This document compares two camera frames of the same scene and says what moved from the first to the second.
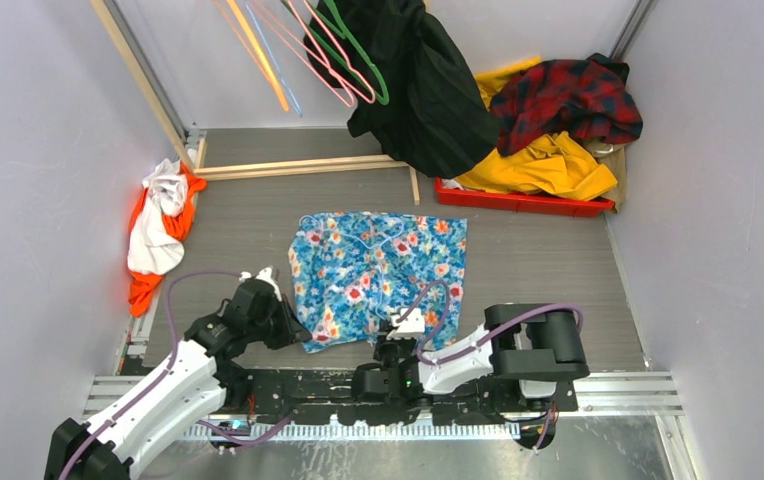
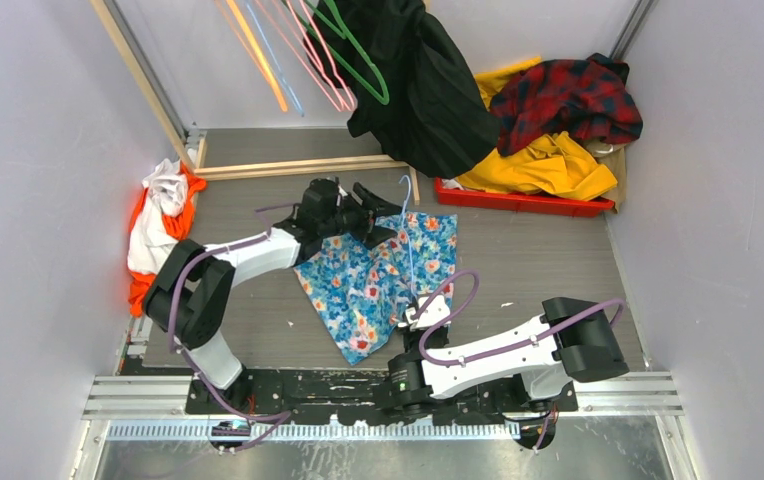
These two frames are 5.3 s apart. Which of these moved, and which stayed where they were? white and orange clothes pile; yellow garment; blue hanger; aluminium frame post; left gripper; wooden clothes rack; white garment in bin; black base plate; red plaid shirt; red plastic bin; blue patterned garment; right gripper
Moved: blue patterned garment; left gripper; blue hanger; right gripper
Stayed: yellow garment; white garment in bin; wooden clothes rack; white and orange clothes pile; aluminium frame post; black base plate; red plaid shirt; red plastic bin
